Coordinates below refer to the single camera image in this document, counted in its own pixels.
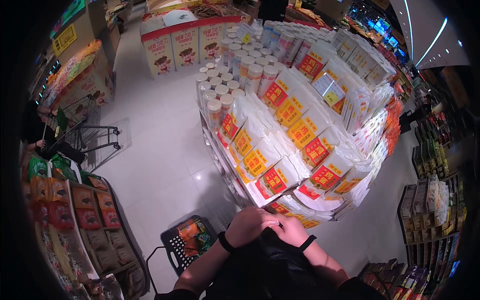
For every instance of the person's right hand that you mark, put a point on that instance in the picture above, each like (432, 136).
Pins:
(292, 230)

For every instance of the person's left hand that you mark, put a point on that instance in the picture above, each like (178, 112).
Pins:
(245, 225)

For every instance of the person's right fingers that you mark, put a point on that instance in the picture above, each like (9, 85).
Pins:
(279, 229)

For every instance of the person's left fingers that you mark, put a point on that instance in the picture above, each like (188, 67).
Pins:
(273, 221)

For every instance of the black wrist band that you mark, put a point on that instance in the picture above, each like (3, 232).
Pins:
(307, 243)
(225, 242)

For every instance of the person's body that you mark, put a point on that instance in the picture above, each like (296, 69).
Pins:
(266, 273)

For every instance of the green snack packet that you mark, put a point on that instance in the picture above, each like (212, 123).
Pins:
(203, 240)

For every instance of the orange snack packet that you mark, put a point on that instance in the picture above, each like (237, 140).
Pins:
(188, 230)

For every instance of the black plastic shopping basket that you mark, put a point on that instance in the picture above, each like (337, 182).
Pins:
(183, 247)

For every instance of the full shop shelf of white packets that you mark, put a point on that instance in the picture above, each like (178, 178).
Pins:
(296, 123)

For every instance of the full shop shelf of boxed goods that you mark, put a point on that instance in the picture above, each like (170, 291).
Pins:
(431, 225)

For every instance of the full shop shelf of snack bags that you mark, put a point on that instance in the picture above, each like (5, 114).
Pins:
(78, 225)

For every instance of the red display stand with cartoon cartons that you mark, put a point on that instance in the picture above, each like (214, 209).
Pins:
(187, 41)

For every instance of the metal shopping cart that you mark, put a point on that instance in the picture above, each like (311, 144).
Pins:
(84, 127)

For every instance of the candy display bin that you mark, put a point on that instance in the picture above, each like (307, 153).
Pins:
(78, 75)

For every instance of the yellow wall sign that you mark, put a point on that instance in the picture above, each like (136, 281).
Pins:
(64, 39)

